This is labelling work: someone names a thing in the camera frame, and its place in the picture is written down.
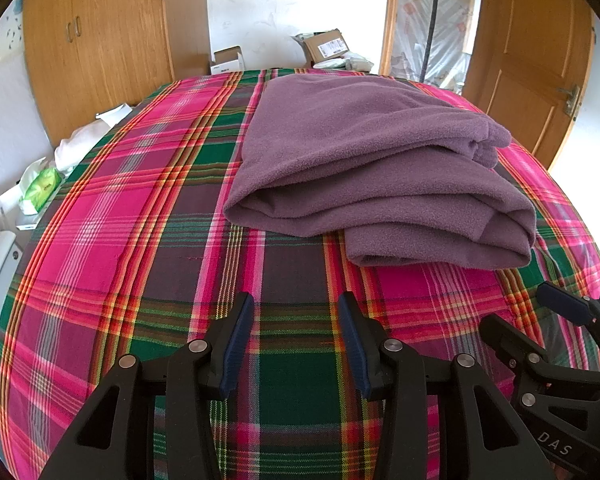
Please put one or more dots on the white plastic bags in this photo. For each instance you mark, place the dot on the white plastic bags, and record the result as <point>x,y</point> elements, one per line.
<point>345,62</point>

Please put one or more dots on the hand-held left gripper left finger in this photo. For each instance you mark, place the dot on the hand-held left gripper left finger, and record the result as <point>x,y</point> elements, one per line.
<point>235,355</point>

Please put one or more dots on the plastic-covered doorway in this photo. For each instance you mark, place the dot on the plastic-covered doorway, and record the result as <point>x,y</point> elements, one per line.
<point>410,20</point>

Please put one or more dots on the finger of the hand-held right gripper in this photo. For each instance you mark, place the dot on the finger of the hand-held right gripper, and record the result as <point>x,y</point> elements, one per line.
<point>510,342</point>
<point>560,304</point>

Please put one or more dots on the green tissue pack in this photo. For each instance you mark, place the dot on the green tissue pack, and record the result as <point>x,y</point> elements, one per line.
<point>40,187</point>

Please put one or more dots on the wooden door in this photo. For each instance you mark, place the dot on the wooden door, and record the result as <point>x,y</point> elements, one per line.
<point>520,60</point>

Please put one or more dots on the pink green plaid bed sheet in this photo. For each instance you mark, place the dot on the pink green plaid bed sheet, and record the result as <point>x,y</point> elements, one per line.
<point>130,210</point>

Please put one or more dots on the purple fleece pants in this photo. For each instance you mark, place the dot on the purple fleece pants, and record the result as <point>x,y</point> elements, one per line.
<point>355,160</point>

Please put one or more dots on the brown cardboard box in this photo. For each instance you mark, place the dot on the brown cardboard box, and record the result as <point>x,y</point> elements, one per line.
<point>325,47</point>

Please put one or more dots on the white cloth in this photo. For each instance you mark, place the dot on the white cloth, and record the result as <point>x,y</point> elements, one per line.
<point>77,145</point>

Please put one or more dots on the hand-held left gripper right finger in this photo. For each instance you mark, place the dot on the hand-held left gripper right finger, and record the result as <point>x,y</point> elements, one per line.
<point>352,350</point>

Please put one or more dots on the wooden wardrobe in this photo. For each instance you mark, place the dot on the wooden wardrobe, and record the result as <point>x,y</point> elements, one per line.
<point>105,35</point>

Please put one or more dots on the white cardboard box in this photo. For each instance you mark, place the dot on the white cardboard box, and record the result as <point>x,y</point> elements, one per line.
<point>227,62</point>

